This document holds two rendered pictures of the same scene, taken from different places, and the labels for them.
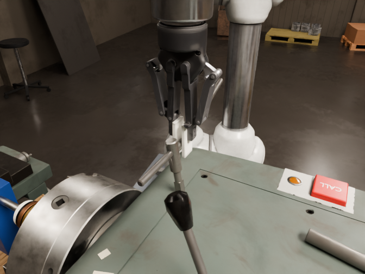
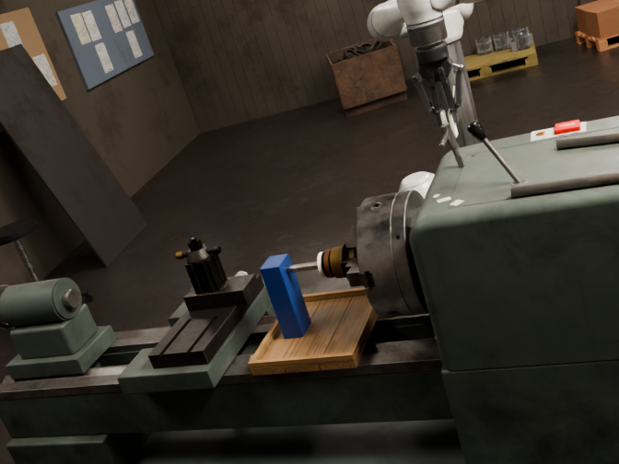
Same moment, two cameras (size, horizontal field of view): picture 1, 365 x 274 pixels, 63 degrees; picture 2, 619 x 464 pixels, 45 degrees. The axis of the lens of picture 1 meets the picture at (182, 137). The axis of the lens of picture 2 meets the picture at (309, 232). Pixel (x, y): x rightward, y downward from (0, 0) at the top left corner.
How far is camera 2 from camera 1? 1.41 m
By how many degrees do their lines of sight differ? 12
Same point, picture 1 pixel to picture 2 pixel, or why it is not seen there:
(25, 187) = (263, 301)
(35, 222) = (367, 220)
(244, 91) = (467, 110)
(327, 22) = (538, 19)
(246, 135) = not seen: hidden behind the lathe
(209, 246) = (499, 171)
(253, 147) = not seen: hidden behind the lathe
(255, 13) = (451, 31)
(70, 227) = (396, 209)
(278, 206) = (535, 145)
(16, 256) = (365, 246)
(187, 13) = (437, 37)
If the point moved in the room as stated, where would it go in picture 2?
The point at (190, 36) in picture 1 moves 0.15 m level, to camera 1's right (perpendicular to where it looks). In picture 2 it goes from (440, 50) to (500, 29)
